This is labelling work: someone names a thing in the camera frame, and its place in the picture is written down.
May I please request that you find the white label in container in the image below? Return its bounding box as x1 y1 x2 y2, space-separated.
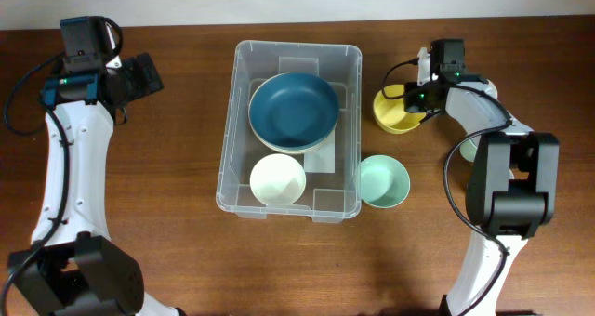
303 132 335 174

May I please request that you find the mint green bowl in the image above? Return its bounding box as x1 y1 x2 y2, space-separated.
360 155 411 209

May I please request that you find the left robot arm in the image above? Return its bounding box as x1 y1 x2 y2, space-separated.
7 16 180 316

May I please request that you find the mint green cup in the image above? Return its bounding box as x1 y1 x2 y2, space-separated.
459 139 478 163

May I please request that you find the yellow bowl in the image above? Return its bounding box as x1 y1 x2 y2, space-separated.
373 90 426 134

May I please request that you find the white bowl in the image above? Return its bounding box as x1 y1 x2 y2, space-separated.
249 153 306 206

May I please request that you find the clear plastic storage container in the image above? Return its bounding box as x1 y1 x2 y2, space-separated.
216 40 363 223

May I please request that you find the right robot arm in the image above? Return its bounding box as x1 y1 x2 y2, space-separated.
403 39 559 315

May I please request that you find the dark blue plate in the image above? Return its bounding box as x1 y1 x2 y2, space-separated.
247 72 341 151

